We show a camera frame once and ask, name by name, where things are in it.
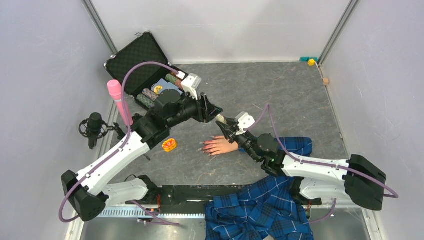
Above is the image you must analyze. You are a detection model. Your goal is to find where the black tripod stand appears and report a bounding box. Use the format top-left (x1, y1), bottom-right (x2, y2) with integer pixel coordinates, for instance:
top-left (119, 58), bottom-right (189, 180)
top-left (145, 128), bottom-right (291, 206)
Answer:
top-left (108, 122), bottom-right (151, 164)

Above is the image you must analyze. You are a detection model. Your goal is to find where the blue plaid shirt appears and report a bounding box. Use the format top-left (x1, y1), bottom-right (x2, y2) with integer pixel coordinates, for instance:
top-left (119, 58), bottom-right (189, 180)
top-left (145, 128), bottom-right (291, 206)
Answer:
top-left (204, 136), bottom-right (315, 240)

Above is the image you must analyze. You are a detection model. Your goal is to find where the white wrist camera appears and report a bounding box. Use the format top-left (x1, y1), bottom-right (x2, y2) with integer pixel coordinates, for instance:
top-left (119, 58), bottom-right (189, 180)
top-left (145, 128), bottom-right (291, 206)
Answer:
top-left (181, 73), bottom-right (202, 101)
top-left (235, 111), bottom-right (256, 135)

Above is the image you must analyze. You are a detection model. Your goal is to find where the yellow cube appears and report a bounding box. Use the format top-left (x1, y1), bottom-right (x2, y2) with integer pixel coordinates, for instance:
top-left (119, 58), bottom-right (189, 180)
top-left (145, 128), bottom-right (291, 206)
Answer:
top-left (307, 58), bottom-right (316, 66)

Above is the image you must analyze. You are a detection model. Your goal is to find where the teal block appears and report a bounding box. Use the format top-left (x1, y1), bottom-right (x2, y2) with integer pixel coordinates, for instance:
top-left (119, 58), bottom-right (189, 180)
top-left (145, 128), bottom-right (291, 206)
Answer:
top-left (299, 57), bottom-right (319, 62)

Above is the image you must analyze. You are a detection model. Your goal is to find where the pink microphone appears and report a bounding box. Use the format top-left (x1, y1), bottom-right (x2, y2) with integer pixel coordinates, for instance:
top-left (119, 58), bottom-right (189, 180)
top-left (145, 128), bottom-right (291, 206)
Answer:
top-left (107, 79), bottom-right (134, 126)

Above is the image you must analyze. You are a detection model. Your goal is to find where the purple cable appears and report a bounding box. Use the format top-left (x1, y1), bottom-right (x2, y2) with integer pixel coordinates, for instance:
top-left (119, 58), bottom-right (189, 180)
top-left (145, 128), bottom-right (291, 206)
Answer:
top-left (58, 61), bottom-right (186, 223)
top-left (251, 103), bottom-right (400, 225)

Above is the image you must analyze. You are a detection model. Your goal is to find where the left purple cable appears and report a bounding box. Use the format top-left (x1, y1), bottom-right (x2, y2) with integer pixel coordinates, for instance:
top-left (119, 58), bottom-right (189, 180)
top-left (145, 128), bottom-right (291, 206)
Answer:
top-left (58, 61), bottom-right (186, 223)

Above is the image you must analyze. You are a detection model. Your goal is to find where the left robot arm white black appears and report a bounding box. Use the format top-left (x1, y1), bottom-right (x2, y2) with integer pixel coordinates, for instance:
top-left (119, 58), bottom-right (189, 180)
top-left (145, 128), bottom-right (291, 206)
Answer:
top-left (59, 89), bottom-right (223, 223)

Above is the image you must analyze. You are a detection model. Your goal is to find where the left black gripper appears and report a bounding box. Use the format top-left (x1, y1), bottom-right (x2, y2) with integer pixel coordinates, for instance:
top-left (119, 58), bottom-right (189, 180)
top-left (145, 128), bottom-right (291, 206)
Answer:
top-left (167, 88), bottom-right (223, 128)

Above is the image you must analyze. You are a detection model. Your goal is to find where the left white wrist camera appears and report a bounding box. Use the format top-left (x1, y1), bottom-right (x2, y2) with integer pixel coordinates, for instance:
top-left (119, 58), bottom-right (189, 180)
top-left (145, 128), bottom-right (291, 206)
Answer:
top-left (181, 73), bottom-right (202, 101)

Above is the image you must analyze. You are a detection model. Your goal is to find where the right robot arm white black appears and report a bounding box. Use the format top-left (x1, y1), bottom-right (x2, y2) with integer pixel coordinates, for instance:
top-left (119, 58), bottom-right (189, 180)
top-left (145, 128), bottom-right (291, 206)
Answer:
top-left (216, 114), bottom-right (387, 211)

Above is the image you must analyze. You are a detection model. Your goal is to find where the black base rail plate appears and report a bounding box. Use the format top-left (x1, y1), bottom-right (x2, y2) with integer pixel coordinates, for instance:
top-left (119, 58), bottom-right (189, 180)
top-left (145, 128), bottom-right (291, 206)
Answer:
top-left (138, 185), bottom-right (246, 214)

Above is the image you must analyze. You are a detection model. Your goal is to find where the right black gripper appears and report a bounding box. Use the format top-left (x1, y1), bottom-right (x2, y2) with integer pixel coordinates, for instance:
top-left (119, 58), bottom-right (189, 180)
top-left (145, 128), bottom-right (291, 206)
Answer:
top-left (216, 116), bottom-right (261, 163)

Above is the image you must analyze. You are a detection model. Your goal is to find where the mannequin hand with painted nails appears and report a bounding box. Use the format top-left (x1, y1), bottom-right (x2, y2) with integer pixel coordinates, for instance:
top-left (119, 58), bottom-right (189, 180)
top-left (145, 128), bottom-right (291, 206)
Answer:
top-left (197, 135), bottom-right (239, 156)

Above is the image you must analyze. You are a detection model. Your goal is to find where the nail polish bottle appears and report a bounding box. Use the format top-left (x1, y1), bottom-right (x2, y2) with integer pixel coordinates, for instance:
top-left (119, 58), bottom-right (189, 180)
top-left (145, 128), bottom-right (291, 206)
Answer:
top-left (215, 114), bottom-right (228, 125)

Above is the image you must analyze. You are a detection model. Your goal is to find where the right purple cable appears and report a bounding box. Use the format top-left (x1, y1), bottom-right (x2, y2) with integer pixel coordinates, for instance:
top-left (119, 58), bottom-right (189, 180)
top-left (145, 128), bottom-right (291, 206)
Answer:
top-left (251, 103), bottom-right (400, 225)

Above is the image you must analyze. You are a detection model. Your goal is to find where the orange yellow round toy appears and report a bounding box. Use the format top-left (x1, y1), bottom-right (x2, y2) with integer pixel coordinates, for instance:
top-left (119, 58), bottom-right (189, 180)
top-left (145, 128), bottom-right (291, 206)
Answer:
top-left (162, 138), bottom-right (178, 152)

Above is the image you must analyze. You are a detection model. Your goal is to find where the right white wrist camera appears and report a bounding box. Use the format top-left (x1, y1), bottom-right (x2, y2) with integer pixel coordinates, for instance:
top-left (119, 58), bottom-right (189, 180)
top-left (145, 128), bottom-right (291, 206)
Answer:
top-left (235, 111), bottom-right (256, 135)

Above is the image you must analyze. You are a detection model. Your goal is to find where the black studio microphone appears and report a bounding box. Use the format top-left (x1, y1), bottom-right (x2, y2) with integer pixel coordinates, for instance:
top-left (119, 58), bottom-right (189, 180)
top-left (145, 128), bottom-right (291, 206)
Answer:
top-left (78, 112), bottom-right (109, 150)

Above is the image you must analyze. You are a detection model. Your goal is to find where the open black poker chip case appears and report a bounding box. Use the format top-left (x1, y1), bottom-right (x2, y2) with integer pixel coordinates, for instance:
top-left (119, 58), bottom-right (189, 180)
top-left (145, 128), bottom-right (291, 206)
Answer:
top-left (104, 31), bottom-right (200, 111)

